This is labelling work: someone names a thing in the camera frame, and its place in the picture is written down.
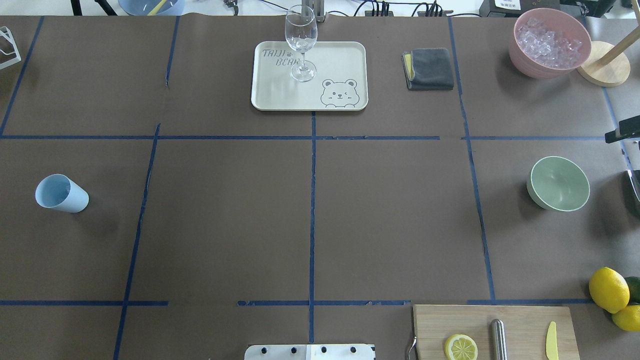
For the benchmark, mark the wine glass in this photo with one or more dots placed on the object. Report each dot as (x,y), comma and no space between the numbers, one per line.
(301,34)

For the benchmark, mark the metal ice scoop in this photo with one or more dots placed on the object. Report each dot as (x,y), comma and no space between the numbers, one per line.
(632,191)

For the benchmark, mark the light blue cup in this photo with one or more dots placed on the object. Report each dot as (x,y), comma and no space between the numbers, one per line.
(58,192)

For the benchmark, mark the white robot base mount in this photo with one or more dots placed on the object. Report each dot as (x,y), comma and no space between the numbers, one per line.
(338,351)

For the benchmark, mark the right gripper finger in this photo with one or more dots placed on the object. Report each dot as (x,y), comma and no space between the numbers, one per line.
(628,128)

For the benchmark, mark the cream bear tray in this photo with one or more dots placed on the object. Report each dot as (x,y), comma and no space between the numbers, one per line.
(340,84)

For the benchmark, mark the grey folded cloth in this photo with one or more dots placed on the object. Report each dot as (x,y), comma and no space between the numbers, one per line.
(428,69)

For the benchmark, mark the blue bowl with fork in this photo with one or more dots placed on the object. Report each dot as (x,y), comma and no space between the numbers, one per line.
(144,7)

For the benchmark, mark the white wire cup rack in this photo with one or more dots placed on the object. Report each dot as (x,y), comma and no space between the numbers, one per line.
(9,52)

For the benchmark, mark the yellow plastic knife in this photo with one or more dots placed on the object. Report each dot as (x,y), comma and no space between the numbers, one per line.
(551,342)

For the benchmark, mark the lemon half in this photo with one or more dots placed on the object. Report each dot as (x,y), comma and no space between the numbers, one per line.
(460,346)

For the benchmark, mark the whole yellow lemon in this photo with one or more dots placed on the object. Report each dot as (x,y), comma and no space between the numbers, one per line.
(609,290)

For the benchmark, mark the wooden cutting board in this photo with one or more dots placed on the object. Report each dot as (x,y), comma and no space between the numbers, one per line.
(525,329)

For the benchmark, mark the round wooden stand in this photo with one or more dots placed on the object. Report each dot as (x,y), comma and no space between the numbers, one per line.
(607,65)

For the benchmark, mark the green lime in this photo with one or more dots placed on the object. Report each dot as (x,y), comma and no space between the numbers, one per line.
(633,284)

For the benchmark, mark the green bowl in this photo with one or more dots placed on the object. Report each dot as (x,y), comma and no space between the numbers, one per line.
(558,184)

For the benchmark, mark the pink bowl with ice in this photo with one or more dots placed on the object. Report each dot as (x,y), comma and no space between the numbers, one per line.
(547,43)

